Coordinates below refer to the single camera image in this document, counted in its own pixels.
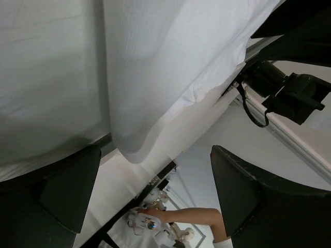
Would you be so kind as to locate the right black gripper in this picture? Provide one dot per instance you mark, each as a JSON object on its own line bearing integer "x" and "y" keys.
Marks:
{"x": 284, "y": 38}

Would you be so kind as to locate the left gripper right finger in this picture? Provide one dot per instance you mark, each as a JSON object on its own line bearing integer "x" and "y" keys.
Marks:
{"x": 261, "y": 209}

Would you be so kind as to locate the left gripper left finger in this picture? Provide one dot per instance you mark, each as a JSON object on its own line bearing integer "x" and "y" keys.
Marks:
{"x": 47, "y": 207}

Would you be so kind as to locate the white fabric skirt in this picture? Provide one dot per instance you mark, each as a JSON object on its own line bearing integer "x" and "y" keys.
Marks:
{"x": 163, "y": 56}

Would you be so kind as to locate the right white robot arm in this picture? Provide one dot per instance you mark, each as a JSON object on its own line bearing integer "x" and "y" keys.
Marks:
{"x": 293, "y": 96}

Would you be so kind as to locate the person bare forearm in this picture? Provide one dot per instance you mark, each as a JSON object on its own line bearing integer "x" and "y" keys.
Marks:
{"x": 198, "y": 216}

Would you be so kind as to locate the person hand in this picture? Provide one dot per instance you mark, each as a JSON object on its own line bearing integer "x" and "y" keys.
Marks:
{"x": 159, "y": 214}

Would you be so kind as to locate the white front cover board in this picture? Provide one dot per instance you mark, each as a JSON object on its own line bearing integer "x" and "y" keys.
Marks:
{"x": 118, "y": 181}

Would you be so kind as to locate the white leader robot device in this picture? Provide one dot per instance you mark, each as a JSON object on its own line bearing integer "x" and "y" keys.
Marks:
{"x": 141, "y": 221}

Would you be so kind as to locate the front aluminium rail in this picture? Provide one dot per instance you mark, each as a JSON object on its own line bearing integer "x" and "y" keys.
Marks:
{"x": 302, "y": 148}

